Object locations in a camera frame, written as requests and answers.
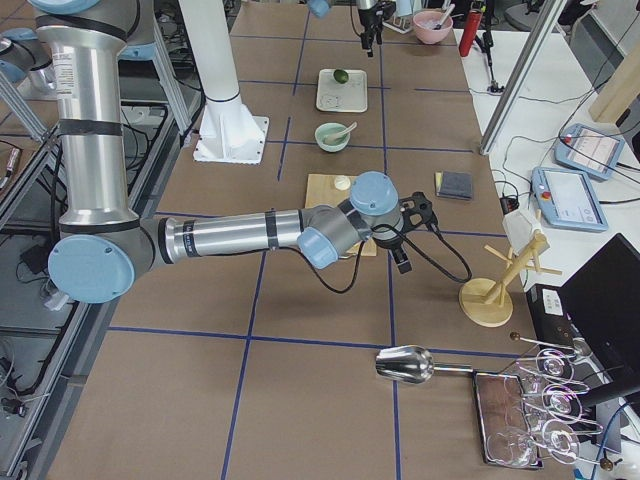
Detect far teach pendant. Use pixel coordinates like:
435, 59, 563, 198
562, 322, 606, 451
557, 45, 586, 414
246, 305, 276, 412
555, 123, 625, 181

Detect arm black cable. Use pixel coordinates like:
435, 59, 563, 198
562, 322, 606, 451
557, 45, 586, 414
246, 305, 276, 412
308, 222, 474, 295

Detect wine glasses on rack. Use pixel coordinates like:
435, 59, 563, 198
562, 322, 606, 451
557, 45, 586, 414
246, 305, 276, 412
497, 345, 603, 465

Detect black glass rack tray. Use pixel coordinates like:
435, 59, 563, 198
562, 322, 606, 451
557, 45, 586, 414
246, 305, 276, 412
472, 371, 544, 471

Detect light green bowl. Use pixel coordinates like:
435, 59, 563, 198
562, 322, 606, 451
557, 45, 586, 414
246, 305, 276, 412
314, 122, 351, 153

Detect aluminium frame post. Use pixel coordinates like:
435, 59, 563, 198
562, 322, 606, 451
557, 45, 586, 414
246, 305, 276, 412
479, 0, 568, 155

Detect red bottle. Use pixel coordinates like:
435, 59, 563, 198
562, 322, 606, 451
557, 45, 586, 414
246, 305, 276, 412
459, 10, 482, 57

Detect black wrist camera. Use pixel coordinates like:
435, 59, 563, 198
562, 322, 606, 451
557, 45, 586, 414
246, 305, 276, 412
399, 192, 438, 233
376, 0, 396, 21

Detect near teach pendant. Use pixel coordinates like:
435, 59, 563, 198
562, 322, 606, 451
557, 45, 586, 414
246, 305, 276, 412
531, 167, 609, 232

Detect white bear serving tray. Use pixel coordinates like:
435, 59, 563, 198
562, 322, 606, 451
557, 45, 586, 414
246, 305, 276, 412
316, 68, 368, 113

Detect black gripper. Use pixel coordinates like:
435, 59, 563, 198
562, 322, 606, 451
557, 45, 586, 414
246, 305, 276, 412
358, 7, 382, 57
371, 220, 412, 274

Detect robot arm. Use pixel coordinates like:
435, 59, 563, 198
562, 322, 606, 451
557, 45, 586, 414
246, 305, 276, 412
306, 0, 395, 58
33, 1, 411, 304

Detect wooden cutting board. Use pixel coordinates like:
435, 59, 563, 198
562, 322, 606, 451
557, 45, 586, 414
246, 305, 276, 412
304, 174, 377, 259

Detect white steamed bun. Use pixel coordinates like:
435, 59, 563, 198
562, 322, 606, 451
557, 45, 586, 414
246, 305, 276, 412
333, 175, 351, 191

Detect teach pendant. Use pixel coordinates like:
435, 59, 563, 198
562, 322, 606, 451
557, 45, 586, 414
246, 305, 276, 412
531, 167, 609, 232
555, 123, 625, 181

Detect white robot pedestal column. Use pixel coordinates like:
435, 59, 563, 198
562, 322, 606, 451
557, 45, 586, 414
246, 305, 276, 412
177, 0, 247, 161

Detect wooden mug tree stand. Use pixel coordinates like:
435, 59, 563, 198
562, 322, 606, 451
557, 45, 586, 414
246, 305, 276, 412
458, 229, 562, 328

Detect metal scoop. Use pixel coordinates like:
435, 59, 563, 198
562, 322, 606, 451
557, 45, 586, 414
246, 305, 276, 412
375, 345, 474, 384

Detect black monitor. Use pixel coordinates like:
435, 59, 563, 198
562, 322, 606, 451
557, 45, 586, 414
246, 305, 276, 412
560, 233, 639, 375

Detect pink ice bowl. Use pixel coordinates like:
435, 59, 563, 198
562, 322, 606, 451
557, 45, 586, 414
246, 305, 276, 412
412, 10, 453, 45

